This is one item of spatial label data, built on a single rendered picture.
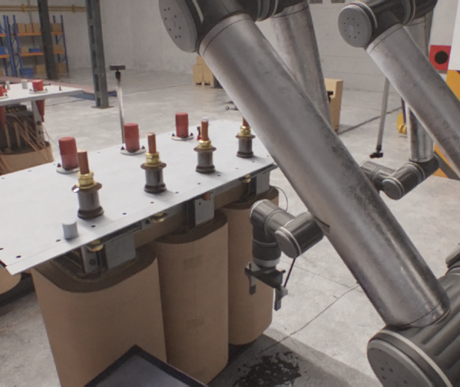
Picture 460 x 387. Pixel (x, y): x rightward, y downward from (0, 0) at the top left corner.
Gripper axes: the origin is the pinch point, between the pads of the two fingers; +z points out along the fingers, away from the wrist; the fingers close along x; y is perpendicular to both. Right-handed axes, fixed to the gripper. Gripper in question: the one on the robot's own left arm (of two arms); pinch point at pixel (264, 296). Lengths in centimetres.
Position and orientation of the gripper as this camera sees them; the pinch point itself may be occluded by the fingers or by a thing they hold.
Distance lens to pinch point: 157.8
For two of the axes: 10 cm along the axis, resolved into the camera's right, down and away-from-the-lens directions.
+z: 0.0, 9.3, 3.8
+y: 7.4, -2.5, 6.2
